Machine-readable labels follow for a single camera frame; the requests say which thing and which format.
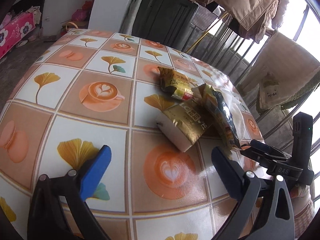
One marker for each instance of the yellow foil snack bag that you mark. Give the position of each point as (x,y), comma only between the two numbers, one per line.
(212,100)

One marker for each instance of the gold coffee packet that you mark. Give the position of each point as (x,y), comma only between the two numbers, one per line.
(183,124)

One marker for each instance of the yellow snack packet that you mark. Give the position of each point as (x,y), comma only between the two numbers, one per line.
(175,83)

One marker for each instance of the beige puffer jacket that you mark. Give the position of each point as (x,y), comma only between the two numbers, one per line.
(253,16)

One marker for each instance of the beige knit sweater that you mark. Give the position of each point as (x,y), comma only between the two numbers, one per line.
(284,72)

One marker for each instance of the pink floral blanket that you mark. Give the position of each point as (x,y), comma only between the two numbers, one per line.
(15,31)

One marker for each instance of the metal window bars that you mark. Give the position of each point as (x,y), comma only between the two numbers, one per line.
(236,56)

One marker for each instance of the black door panel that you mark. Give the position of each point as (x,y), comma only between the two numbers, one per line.
(164,21)

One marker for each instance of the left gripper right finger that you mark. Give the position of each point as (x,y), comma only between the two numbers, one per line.
(275,219)

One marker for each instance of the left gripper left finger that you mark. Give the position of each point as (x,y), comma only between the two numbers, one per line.
(65,194)

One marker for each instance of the yellow broom stick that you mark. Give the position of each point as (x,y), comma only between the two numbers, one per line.
(220,18)

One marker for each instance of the white tissue paper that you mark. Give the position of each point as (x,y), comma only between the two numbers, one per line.
(232,103)

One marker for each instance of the red tote bag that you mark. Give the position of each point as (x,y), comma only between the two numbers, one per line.
(79,19)

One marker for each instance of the right hand white glove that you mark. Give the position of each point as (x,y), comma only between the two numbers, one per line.
(303,209)

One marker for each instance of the patterned vinyl tablecloth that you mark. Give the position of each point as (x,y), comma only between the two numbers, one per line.
(95,88)

